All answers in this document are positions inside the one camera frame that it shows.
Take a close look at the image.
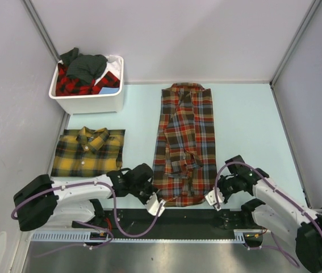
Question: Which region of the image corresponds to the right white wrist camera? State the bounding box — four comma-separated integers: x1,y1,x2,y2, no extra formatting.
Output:
204,188,224,211

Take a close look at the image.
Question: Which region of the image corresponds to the aluminium frame rail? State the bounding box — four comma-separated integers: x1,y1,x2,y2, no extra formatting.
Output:
20,209,322,231

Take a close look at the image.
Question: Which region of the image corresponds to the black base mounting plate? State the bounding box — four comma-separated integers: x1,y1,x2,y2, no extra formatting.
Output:
87,209,267,240

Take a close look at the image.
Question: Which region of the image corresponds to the folded yellow plaid shirt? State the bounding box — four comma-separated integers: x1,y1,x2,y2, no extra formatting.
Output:
51,127,126,177

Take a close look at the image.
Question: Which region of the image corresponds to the red brown plaid shirt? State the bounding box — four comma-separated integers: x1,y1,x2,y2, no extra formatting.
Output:
153,82,218,207

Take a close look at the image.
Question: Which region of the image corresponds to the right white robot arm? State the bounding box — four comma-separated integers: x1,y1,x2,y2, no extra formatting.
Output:
210,155,322,272

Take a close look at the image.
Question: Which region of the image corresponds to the red black checked shirt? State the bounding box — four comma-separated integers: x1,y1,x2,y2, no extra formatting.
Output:
55,63,120,97

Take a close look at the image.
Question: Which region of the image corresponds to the white plastic laundry bin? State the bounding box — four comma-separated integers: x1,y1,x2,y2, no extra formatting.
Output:
49,57,125,115

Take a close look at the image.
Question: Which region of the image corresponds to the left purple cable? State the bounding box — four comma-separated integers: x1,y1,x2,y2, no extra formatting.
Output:
10,180,167,258

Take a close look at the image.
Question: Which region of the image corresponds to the white slotted cable duct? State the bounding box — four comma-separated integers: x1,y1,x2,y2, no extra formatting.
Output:
31,230,245,244

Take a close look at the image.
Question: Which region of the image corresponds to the white shirt in bin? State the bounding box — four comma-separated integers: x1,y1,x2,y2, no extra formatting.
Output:
97,55,122,82

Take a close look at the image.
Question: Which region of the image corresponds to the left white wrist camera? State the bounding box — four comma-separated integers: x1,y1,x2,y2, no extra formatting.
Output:
145,193,166,217

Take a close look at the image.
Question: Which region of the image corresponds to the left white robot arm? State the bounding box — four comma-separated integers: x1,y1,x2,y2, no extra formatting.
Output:
11,163,165,231

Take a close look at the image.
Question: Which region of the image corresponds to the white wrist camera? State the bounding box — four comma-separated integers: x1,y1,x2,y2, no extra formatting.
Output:
204,188,224,211
145,193,166,217

